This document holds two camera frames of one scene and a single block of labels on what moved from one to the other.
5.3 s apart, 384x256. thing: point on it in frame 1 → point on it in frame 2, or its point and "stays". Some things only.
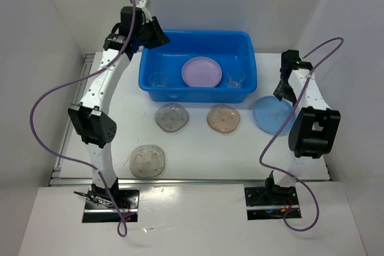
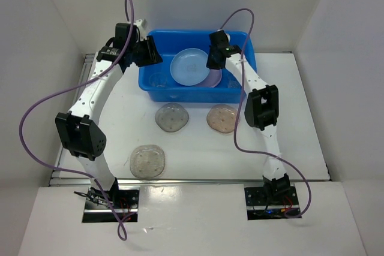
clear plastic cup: x=158 y=79 stays
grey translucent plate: x=171 y=117 stays
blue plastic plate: x=270 y=114 → x=188 y=66
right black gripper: x=279 y=93 → x=210 y=64
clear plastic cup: x=234 y=77 stays
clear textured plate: x=147 y=161 stays
